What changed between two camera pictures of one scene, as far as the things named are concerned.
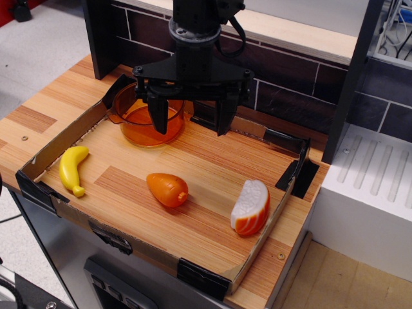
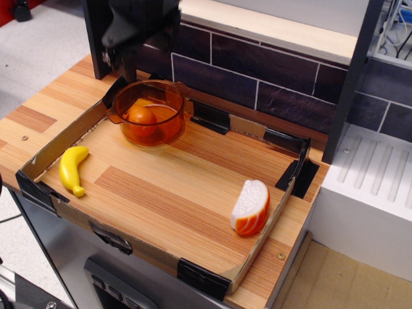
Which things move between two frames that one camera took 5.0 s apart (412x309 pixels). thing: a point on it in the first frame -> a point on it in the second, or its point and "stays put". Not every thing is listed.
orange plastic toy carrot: x=170 y=190 -> x=141 y=120
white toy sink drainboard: x=364 y=210 stays put
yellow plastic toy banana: x=69 y=167 stays put
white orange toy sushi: x=250 y=209 stays put
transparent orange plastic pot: x=134 y=116 stays put
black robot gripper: x=192 y=73 -> x=136 y=22
